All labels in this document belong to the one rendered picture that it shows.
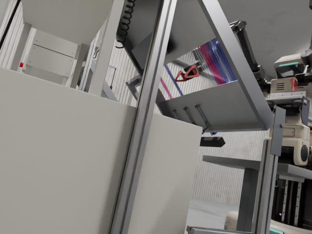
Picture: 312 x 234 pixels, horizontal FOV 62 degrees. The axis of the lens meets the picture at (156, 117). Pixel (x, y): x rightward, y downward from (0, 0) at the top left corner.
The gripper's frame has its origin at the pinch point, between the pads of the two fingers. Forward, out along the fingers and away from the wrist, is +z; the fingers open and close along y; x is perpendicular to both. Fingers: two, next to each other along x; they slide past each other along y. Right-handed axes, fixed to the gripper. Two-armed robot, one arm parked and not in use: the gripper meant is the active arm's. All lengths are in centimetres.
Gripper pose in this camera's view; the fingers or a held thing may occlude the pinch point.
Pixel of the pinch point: (180, 78)
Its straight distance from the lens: 140.1
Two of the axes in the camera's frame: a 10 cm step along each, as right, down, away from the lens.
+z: -7.6, 5.0, -4.2
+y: 4.4, -0.8, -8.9
